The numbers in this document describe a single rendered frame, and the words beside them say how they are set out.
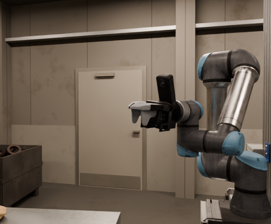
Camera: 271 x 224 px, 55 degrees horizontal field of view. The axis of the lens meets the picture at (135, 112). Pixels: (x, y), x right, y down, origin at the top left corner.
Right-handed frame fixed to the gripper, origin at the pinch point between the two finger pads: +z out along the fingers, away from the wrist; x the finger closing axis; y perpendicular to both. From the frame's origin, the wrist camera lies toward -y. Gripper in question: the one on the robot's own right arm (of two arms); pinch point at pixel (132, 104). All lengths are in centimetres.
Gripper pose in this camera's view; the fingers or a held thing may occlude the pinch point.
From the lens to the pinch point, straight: 66.7
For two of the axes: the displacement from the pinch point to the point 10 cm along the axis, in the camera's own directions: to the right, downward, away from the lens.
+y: -1.0, 9.9, 1.1
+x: -7.6, -1.5, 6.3
